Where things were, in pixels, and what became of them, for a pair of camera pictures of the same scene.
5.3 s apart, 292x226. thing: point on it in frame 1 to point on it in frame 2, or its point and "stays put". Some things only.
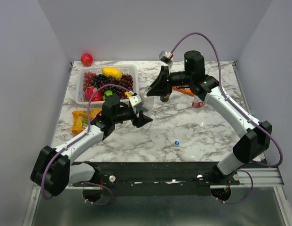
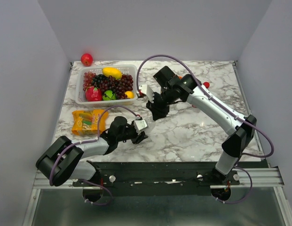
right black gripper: (158, 87) to (157, 112)
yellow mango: (113, 71) stays put
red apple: (86, 59) stays put
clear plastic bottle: (148, 104) to (151, 124)
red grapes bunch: (88, 78) stays put
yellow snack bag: (80, 121) stays put
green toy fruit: (107, 92) stays put
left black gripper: (141, 121) to (138, 138)
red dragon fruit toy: (90, 91) stays put
